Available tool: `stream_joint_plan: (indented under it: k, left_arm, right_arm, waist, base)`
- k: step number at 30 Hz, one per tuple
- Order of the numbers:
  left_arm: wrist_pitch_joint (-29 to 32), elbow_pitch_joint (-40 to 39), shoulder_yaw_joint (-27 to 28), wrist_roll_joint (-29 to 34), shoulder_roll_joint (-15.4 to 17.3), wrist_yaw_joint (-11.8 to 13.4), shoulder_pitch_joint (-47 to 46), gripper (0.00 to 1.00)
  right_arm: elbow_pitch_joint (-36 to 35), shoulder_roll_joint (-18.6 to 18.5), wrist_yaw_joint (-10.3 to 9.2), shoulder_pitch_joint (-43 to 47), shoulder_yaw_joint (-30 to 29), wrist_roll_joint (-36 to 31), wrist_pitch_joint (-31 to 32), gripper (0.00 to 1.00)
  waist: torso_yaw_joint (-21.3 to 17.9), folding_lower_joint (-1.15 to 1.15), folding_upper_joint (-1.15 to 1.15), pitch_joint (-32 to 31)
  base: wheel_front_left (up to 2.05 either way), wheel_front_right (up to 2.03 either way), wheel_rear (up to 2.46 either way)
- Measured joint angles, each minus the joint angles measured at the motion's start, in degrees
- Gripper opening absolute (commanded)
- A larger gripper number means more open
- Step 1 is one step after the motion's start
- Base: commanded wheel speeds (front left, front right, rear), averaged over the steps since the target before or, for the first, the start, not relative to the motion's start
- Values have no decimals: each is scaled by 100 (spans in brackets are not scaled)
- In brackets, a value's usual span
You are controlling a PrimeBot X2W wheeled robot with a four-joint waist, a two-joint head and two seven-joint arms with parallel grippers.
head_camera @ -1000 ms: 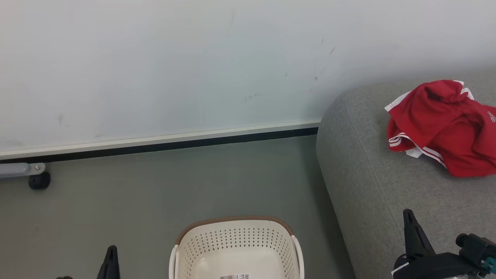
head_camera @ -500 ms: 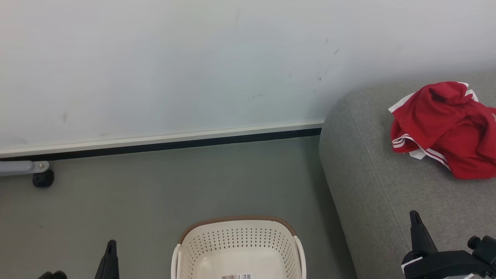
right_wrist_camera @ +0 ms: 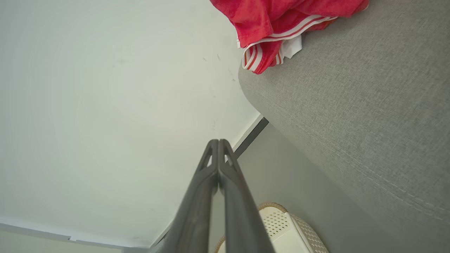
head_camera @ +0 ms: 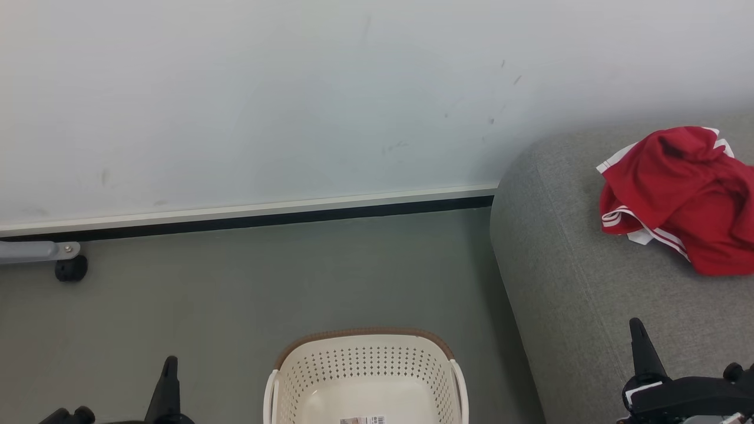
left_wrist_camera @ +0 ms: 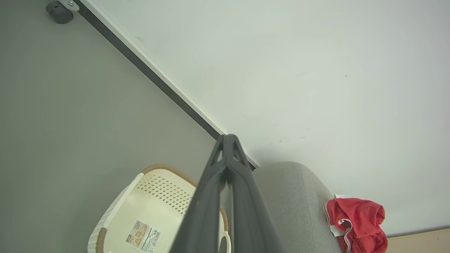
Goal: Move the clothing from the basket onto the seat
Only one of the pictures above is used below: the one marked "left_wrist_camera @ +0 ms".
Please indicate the red basketball jersey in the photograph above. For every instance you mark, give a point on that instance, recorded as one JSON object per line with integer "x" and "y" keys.
{"x": 362, "y": 219}

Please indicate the black caster wheel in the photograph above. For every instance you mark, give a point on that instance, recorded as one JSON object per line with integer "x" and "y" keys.
{"x": 59, "y": 13}

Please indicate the dark baseboard strip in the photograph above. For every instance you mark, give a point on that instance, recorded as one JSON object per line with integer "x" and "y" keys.
{"x": 140, "y": 65}

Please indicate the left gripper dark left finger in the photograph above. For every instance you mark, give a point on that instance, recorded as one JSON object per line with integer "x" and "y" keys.
{"x": 202, "y": 211}

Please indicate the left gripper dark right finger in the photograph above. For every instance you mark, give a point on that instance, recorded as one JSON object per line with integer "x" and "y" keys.
{"x": 248, "y": 211}

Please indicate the cream perforated laundry basket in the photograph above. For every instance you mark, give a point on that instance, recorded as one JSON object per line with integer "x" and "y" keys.
{"x": 158, "y": 203}

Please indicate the basket product label sticker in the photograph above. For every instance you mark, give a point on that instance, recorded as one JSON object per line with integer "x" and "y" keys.
{"x": 142, "y": 236}

